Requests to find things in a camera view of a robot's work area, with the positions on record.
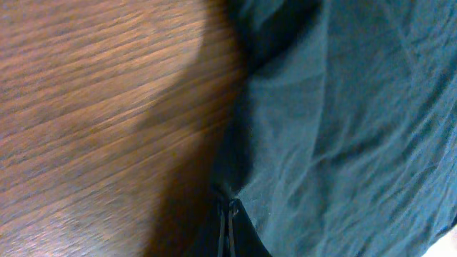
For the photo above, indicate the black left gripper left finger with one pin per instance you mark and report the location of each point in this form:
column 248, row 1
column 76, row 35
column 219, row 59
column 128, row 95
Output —
column 210, row 239

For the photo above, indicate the dark green t-shirt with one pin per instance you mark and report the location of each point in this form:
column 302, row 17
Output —
column 343, row 141

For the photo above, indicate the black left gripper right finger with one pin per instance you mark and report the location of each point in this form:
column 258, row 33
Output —
column 243, row 240

